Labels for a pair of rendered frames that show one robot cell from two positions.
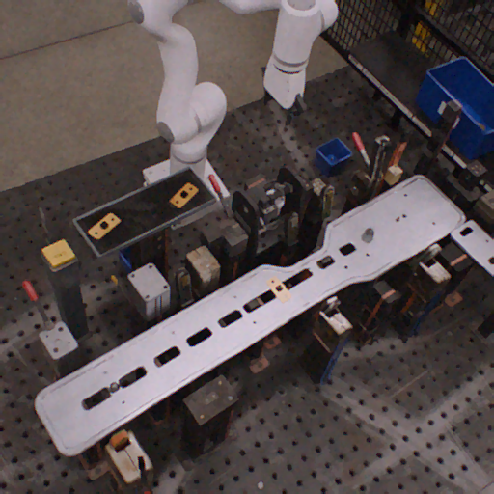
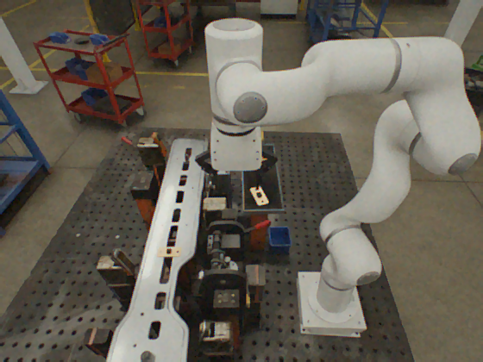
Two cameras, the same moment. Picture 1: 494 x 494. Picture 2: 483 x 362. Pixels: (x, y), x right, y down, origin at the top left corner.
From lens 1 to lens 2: 1.81 m
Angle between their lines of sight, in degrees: 71
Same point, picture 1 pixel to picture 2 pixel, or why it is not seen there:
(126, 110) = not seen: outside the picture
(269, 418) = (138, 259)
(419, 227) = not seen: outside the picture
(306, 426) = not seen: hidden behind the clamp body
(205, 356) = (166, 194)
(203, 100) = (348, 241)
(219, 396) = (140, 183)
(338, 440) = (92, 287)
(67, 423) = (187, 141)
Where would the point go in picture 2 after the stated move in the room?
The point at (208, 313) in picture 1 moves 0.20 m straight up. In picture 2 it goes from (189, 207) to (181, 171)
